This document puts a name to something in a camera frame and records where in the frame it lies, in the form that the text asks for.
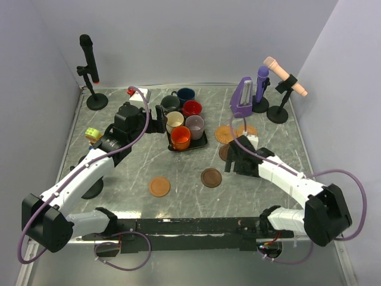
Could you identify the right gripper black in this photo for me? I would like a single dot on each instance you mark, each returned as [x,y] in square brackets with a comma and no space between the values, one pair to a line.
[232,156]

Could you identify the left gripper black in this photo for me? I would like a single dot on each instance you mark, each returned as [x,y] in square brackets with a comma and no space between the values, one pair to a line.
[157,126]

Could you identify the dark wood coaster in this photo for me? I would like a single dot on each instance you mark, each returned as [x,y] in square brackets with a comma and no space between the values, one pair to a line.
[223,152]
[211,177]

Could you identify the woven rattan coaster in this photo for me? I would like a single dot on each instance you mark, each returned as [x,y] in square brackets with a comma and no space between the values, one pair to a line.
[249,129]
[223,134]

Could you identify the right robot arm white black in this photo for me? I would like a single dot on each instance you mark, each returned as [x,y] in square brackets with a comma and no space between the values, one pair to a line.
[324,214]

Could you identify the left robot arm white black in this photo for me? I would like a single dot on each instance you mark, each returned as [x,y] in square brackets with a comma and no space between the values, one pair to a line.
[47,218]

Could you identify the left light wood coaster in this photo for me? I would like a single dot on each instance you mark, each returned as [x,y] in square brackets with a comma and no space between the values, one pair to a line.
[159,186]

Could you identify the cream mug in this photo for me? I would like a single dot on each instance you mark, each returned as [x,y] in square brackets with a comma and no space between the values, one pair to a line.
[174,119]

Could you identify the dark green mug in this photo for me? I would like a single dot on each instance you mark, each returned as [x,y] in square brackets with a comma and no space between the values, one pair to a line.
[170,103]

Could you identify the orange mug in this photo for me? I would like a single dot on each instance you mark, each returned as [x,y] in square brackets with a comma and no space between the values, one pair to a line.
[180,138]

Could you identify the red mug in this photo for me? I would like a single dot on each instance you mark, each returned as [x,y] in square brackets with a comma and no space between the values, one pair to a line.
[192,107]

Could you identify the blue mug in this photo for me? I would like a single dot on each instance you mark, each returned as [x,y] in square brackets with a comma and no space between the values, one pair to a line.
[184,95]

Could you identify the lilac mug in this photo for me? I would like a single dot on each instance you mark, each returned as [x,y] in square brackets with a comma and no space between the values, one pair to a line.
[195,124]

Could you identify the black serving tray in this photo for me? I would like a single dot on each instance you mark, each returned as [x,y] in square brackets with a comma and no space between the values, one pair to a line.
[199,143]

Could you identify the purple metronome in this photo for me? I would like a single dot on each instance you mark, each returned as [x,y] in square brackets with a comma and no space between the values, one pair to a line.
[242,98]

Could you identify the purple microphone black stand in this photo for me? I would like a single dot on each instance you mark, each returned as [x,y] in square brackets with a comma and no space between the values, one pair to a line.
[263,105]

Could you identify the left black microphone stand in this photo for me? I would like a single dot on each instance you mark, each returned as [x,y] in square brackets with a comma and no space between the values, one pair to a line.
[96,101]

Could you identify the colourful toy block figure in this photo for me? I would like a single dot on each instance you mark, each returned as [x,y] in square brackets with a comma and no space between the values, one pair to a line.
[92,135]

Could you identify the black round stand base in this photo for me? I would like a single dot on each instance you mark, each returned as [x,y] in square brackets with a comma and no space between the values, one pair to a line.
[94,190]

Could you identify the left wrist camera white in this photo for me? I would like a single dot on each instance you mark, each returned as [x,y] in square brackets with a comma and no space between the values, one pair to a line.
[135,95]

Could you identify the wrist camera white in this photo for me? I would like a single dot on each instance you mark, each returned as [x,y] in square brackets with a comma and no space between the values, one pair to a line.
[252,138]
[135,95]

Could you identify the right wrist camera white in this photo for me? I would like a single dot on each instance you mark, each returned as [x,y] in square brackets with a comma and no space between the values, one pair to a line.
[252,138]

